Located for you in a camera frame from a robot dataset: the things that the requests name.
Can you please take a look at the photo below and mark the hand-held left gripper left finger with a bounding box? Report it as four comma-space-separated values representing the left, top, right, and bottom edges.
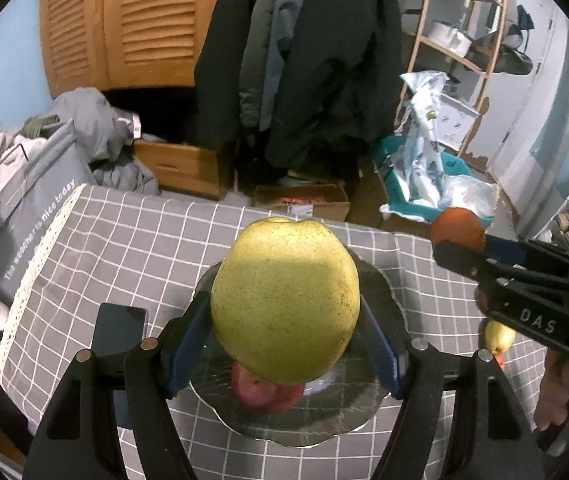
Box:
27, 290, 215, 480

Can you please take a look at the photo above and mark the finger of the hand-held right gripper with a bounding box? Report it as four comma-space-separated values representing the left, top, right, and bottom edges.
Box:
484, 235, 569, 272
433, 239, 569, 292

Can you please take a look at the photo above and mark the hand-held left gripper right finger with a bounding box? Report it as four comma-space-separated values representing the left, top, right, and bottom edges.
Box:
357, 300, 547, 480

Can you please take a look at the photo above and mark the large orange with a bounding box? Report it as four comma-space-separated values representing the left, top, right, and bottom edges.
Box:
430, 207, 487, 254

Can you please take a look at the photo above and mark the yellow pear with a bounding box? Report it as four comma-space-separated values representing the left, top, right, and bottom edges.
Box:
211, 216, 361, 382
484, 320, 517, 356

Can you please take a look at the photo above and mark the green glass plate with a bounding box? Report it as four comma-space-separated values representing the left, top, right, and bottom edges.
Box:
188, 257, 408, 449

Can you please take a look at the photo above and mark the person's right hand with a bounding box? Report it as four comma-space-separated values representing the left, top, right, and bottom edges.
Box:
534, 350, 569, 433

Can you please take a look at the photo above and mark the clear plastic bag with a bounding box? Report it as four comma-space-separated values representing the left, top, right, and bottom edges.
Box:
439, 174, 500, 219

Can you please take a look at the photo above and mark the black smartphone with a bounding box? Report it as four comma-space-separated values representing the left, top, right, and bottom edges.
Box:
92, 302, 148, 429

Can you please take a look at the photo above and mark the teal plastic basket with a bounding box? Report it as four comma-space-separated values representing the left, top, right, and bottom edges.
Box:
374, 135, 495, 226

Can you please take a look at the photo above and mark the grey checked tablecloth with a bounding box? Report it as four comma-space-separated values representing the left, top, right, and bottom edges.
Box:
0, 185, 555, 480

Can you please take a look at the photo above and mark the white patterned box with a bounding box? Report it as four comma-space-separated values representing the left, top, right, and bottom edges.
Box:
437, 92, 480, 151

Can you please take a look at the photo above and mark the light blue door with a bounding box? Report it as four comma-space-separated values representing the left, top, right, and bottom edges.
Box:
484, 0, 569, 192

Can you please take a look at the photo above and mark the cardboard box with red contents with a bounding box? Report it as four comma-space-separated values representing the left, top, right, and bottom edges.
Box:
253, 183, 351, 221

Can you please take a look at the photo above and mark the wooden drawer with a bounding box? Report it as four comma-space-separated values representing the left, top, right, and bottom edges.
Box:
134, 140, 223, 199

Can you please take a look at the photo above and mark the wooden shelf rack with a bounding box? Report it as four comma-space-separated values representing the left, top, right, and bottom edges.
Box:
394, 0, 513, 157

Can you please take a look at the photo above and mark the grey fabric storage bag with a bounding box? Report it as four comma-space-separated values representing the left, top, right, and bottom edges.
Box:
0, 119, 96, 307

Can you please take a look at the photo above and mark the black hooded coat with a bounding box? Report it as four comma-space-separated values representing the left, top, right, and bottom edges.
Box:
194, 0, 405, 169

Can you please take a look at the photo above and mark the grey clothes pile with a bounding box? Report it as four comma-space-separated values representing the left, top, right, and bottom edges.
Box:
49, 87, 160, 196

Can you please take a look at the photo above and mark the olive green cloth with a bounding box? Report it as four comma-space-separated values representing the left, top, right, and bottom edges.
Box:
19, 115, 60, 136

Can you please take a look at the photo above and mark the blue-grey jacket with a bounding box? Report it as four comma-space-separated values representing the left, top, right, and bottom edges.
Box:
238, 0, 315, 147

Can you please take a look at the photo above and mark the wooden louvered wardrobe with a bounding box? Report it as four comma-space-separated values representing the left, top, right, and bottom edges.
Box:
39, 0, 233, 99

